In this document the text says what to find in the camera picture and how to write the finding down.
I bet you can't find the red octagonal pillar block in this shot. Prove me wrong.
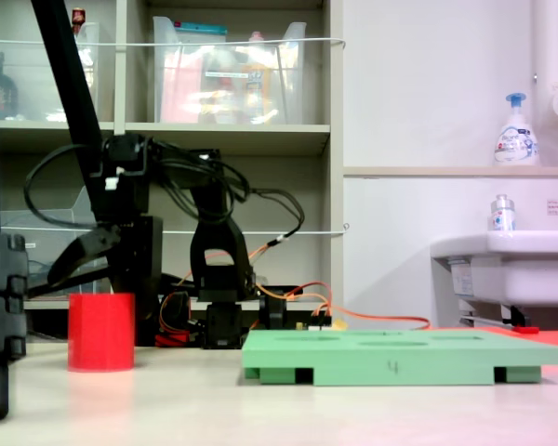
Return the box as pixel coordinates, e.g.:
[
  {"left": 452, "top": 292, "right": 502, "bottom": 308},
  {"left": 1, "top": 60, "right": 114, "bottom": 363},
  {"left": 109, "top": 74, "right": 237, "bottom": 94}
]
[{"left": 67, "top": 292, "right": 137, "bottom": 374}]

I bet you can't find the green shape-hole board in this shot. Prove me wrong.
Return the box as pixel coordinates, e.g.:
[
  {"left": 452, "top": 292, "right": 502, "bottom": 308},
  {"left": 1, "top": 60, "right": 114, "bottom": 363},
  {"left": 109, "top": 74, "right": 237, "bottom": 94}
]
[{"left": 240, "top": 328, "right": 558, "bottom": 387}]

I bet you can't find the clear storage bin with items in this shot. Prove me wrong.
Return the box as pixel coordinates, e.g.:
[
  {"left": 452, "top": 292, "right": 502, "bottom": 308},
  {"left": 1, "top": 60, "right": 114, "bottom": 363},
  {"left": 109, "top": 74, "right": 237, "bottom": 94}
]
[{"left": 152, "top": 16, "right": 308, "bottom": 125}]

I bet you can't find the dark glass bottle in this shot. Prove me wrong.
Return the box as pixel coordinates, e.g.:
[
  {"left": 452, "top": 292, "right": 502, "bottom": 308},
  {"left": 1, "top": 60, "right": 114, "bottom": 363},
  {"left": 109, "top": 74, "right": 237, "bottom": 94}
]
[{"left": 0, "top": 49, "right": 20, "bottom": 121}]

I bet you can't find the small circuit board with connectors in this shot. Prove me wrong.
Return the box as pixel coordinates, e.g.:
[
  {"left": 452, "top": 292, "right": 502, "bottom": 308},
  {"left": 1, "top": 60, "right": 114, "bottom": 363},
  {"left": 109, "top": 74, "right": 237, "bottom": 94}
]
[{"left": 295, "top": 315, "right": 346, "bottom": 333}]

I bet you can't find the beige shelf unit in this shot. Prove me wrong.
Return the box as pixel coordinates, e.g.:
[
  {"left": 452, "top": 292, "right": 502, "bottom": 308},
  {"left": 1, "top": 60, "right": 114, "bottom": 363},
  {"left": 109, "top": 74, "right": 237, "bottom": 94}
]
[{"left": 0, "top": 0, "right": 345, "bottom": 312}]

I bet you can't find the small clear sanitizer bottle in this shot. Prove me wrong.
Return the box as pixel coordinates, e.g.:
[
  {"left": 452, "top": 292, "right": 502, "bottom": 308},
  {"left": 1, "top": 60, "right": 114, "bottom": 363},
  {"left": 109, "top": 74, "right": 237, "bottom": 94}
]
[{"left": 489, "top": 193, "right": 517, "bottom": 232}]

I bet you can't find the white sink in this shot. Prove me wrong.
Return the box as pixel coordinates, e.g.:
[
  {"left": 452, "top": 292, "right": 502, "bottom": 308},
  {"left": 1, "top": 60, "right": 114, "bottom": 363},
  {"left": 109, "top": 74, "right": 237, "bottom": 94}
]
[{"left": 430, "top": 230, "right": 558, "bottom": 329}]

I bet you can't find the white foam soap bottle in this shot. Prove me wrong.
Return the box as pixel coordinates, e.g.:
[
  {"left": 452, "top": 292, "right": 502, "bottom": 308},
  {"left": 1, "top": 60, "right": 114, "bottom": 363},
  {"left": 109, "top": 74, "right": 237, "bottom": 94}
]
[{"left": 492, "top": 92, "right": 540, "bottom": 167}]

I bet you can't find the black gripper wire loop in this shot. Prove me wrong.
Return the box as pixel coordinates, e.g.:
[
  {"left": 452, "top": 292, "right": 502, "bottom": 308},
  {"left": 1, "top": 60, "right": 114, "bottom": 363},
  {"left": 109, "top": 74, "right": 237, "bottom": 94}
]
[{"left": 22, "top": 143, "right": 106, "bottom": 230}]

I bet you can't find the black arm wire loop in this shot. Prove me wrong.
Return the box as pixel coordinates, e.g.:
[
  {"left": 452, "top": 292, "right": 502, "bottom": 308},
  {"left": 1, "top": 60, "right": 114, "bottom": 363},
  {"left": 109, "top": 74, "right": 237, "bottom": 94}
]
[{"left": 155, "top": 155, "right": 252, "bottom": 222}]

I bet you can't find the white shelf cord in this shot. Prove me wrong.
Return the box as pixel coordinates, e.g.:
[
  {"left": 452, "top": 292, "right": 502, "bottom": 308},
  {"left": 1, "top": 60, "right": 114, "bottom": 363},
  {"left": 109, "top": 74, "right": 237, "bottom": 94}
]
[
  {"left": 0, "top": 222, "right": 351, "bottom": 236},
  {"left": 0, "top": 36, "right": 348, "bottom": 50}
]

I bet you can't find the black cable with white joint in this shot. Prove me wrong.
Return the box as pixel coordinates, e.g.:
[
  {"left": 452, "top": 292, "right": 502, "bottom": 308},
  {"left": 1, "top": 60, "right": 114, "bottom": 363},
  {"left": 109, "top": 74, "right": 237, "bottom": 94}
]
[{"left": 248, "top": 187, "right": 307, "bottom": 245}]

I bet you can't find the long orange wire loop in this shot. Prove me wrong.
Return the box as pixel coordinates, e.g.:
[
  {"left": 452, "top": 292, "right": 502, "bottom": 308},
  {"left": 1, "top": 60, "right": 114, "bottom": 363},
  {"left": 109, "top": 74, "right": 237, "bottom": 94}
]
[{"left": 179, "top": 241, "right": 432, "bottom": 334}]

